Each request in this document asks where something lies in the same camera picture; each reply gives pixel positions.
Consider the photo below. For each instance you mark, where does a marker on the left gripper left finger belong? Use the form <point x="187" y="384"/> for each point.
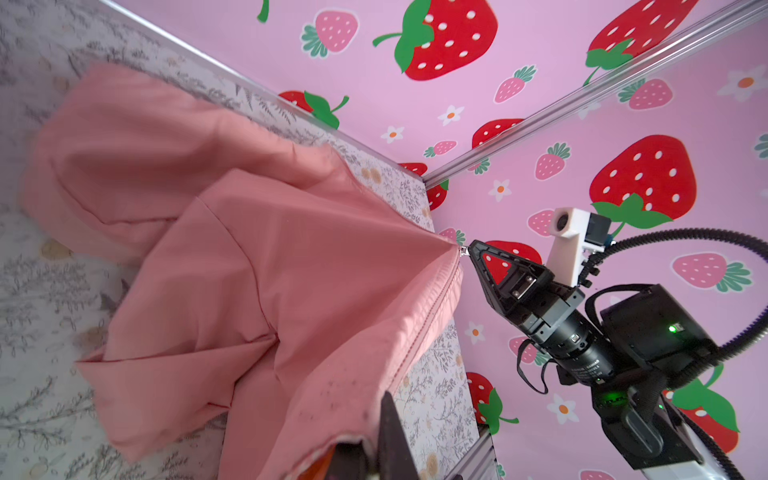
<point x="347" y="462"/>

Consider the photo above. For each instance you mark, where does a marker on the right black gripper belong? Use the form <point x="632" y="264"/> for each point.
<point x="521" y="290"/>

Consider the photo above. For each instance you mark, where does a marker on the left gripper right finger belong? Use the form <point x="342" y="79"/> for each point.
<point x="394" y="458"/>

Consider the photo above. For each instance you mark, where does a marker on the pink hooded jacket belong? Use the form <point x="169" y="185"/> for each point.
<point x="273" y="286"/>

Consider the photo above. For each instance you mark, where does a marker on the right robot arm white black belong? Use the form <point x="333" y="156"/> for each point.
<point x="628" y="355"/>

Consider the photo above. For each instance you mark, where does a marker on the floral table mat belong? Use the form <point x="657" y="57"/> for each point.
<point x="56" y="304"/>

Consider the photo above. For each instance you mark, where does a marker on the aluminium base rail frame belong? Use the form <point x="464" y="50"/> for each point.
<point x="479" y="463"/>

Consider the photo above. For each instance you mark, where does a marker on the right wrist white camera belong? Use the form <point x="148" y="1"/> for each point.
<point x="577" y="234"/>

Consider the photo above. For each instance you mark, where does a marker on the right corner aluminium post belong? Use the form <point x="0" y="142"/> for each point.
<point x="725" y="21"/>

